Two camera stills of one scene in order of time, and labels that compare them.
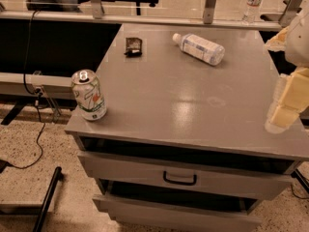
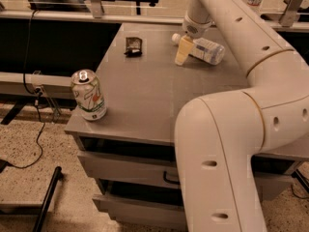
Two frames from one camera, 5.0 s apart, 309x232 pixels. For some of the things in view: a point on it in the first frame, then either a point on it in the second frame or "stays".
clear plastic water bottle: x=200 y=47 stays
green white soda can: x=89 y=94 stays
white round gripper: x=298 y=43 → x=195 y=30
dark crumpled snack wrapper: x=133 y=46 stays
